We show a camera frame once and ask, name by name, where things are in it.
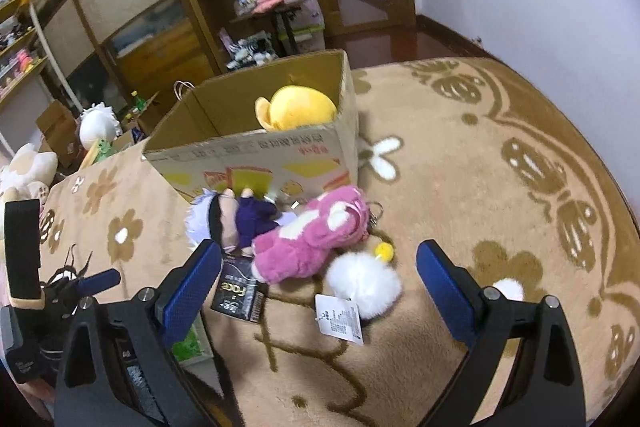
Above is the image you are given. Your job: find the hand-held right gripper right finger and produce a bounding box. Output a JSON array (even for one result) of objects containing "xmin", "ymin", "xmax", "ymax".
[{"xmin": 416, "ymin": 239, "xmax": 586, "ymax": 427}]

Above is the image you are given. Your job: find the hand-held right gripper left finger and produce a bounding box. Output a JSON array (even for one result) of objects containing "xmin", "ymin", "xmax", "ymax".
[{"xmin": 54, "ymin": 239, "xmax": 246, "ymax": 427}]

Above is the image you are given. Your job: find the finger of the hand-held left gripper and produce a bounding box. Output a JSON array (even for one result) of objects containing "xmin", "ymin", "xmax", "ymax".
[{"xmin": 77, "ymin": 269, "xmax": 122, "ymax": 297}]

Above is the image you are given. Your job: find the black tissue packet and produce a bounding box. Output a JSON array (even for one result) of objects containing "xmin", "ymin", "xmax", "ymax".
[{"xmin": 210, "ymin": 255, "xmax": 271, "ymax": 323}]

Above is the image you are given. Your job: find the green tissue packet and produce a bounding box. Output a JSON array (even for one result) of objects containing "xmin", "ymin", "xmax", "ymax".
[{"xmin": 172, "ymin": 312, "xmax": 214, "ymax": 364}]

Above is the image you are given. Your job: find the white-haired plush doll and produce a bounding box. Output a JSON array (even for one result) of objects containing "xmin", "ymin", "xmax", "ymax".
[{"xmin": 186, "ymin": 188, "xmax": 301, "ymax": 258}]

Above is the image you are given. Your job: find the white pompom plush toy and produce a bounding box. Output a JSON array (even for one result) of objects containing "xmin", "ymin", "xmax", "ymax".
[{"xmin": 315, "ymin": 242, "xmax": 403, "ymax": 346}]

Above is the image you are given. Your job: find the pink bear plush toy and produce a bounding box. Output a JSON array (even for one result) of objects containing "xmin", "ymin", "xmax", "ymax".
[{"xmin": 251, "ymin": 186, "xmax": 386, "ymax": 284}]

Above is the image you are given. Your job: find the printed cardboard box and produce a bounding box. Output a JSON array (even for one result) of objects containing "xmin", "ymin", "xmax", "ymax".
[{"xmin": 142, "ymin": 49, "xmax": 360, "ymax": 204}]

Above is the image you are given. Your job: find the yellow plush toy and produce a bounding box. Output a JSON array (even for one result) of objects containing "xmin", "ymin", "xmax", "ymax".
[{"xmin": 254, "ymin": 85, "xmax": 338, "ymax": 132}]

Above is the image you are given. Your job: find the cream cat plush toy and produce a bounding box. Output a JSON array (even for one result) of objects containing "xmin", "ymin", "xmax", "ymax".
[{"xmin": 0, "ymin": 143, "xmax": 59, "ymax": 208}]

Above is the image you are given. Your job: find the open brown cardboard box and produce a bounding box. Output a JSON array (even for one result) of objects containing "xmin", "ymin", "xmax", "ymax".
[{"xmin": 36, "ymin": 99, "xmax": 84, "ymax": 168}]

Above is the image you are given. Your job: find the green yellow toy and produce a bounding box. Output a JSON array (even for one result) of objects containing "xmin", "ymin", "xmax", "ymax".
[{"xmin": 84, "ymin": 139, "xmax": 119, "ymax": 168}]

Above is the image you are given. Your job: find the large white plush head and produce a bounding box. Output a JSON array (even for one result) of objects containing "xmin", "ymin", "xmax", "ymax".
[{"xmin": 78, "ymin": 102, "xmax": 123, "ymax": 148}]

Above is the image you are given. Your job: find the cardboard box with bottles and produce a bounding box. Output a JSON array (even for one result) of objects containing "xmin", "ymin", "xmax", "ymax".
[{"xmin": 116, "ymin": 92, "xmax": 162, "ymax": 148}]

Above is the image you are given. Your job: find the pink figure toy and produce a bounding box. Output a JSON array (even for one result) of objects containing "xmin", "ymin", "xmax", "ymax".
[{"xmin": 15, "ymin": 49, "xmax": 37, "ymax": 74}]

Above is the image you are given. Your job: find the white pole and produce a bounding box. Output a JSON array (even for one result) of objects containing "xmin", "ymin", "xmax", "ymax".
[{"xmin": 27, "ymin": 0, "xmax": 82, "ymax": 118}]

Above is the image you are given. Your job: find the wooden open display shelf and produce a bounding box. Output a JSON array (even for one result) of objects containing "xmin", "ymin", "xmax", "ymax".
[{"xmin": 0, "ymin": 0, "xmax": 49, "ymax": 108}]

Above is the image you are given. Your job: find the black white striped item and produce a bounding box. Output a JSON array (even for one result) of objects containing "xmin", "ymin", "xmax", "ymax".
[{"xmin": 226, "ymin": 33, "xmax": 277, "ymax": 71}]

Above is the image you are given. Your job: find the wooden wardrobe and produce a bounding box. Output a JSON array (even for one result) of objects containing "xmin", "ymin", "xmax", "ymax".
[{"xmin": 7, "ymin": 0, "xmax": 221, "ymax": 110}]

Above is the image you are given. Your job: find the clear plastic storage bin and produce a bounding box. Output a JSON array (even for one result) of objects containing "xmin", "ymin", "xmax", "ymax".
[{"xmin": 280, "ymin": 7, "xmax": 327, "ymax": 56}]

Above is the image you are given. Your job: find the small dark side table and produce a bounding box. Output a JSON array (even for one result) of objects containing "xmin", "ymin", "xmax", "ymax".
[{"xmin": 230, "ymin": 2, "xmax": 321, "ymax": 58}]

